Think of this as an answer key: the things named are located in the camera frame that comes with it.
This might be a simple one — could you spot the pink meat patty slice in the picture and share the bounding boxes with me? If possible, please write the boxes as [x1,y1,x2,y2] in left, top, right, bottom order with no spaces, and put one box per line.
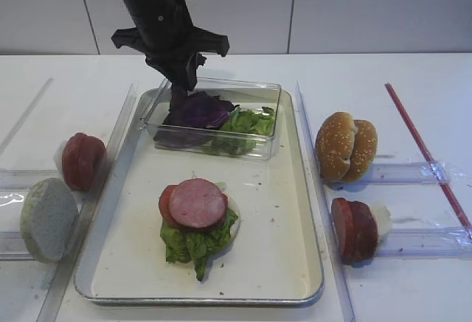
[168,178,227,229]

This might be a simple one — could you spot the green lettuce in container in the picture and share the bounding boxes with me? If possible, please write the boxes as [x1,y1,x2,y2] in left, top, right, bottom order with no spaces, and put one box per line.
[203,107,275,156]

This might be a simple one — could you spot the metal baking tray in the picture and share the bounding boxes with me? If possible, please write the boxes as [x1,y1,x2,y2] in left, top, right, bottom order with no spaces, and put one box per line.
[74,92,324,307]

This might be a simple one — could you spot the sesame bun right piece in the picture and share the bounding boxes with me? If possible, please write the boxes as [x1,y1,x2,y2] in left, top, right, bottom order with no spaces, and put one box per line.
[341,119,378,183]

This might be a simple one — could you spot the bottom bun on tray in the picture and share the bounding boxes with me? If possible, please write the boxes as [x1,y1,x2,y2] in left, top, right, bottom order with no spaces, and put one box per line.
[215,182,241,248]

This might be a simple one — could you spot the dark red sausage slice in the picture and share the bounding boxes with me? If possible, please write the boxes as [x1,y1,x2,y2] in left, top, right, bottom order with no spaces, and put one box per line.
[350,201,378,262]
[331,197,355,264]

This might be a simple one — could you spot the clear plastic rail left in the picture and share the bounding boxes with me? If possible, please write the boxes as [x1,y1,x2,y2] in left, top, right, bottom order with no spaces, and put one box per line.
[36,84,137,322]

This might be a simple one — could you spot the white onion piece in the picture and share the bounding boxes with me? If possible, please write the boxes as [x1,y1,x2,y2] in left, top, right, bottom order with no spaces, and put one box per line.
[370,204,392,243]

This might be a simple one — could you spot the tomato slices left rack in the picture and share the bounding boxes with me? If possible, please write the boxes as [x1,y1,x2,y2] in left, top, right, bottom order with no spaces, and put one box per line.
[61,133,105,192]

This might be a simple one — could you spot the green lettuce on stack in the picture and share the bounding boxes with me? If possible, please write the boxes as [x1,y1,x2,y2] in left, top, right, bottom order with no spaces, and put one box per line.
[159,209,237,281]

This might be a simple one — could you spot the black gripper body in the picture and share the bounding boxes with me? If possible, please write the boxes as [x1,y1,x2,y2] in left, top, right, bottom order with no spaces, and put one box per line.
[111,0,229,60]

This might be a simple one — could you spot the sesame bun left piece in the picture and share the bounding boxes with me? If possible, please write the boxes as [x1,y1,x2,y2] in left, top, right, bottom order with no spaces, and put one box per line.
[315,111,357,181]

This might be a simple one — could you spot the clear plastic container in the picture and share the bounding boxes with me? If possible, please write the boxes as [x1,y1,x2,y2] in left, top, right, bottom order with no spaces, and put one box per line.
[142,78,282,160]

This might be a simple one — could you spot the clear plastic rail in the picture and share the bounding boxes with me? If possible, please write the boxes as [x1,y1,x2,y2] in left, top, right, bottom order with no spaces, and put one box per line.
[295,81,356,321]
[36,84,137,322]

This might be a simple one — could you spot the clear rack lower right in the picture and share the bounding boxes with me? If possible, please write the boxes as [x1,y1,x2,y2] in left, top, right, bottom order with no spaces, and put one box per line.
[375,227,471,259]

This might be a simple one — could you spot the dark red sausage slice rear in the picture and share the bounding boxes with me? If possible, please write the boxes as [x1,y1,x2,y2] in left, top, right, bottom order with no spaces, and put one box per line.
[350,201,378,262]

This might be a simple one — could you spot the clear rack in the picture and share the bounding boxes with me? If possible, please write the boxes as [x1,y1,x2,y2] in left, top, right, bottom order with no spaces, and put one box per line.
[0,231,34,261]
[1,169,61,191]
[375,227,471,259]
[324,162,451,186]

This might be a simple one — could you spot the tomato slice on stack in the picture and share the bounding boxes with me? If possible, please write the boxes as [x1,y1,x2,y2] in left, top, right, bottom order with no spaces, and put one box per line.
[159,185,180,228]

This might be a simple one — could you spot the clear rack upper left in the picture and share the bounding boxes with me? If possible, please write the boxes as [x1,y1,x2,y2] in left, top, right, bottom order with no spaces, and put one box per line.
[1,169,61,191]

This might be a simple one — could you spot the white bun half left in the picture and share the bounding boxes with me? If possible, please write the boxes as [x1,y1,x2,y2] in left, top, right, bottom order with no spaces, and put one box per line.
[20,178,79,263]

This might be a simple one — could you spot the clear rack lower left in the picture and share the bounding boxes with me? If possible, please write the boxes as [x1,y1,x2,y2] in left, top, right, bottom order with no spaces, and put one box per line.
[0,231,34,261]

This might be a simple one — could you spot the clear plastic rail right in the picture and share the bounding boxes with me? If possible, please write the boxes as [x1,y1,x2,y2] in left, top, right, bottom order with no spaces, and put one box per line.
[295,81,356,321]

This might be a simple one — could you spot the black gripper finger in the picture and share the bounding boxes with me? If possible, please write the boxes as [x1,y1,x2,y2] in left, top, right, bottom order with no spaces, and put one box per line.
[146,52,207,91]

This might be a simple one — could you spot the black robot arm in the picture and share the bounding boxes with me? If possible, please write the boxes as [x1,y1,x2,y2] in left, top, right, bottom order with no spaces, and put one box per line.
[111,0,229,91]

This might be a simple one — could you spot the dark red sausage slice front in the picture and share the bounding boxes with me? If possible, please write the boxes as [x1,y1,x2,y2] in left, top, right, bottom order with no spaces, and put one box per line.
[331,197,355,264]

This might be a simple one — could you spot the purple cabbage leaves in container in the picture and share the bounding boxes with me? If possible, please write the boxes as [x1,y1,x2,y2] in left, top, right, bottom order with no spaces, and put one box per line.
[153,91,237,149]

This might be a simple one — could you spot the purple cabbage leaf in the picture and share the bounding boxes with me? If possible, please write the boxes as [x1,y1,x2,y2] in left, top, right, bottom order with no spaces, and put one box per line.
[163,84,188,126]

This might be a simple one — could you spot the red straw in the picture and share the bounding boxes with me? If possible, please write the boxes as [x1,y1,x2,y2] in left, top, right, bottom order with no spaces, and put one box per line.
[384,83,471,235]

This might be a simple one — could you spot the sesame bun piece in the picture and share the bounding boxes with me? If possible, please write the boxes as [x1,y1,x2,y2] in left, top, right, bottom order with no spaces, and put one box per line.
[315,111,357,181]
[341,119,378,183]

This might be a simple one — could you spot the clear rack upper right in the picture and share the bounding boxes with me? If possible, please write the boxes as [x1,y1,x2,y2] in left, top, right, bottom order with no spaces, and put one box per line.
[324,162,451,186]

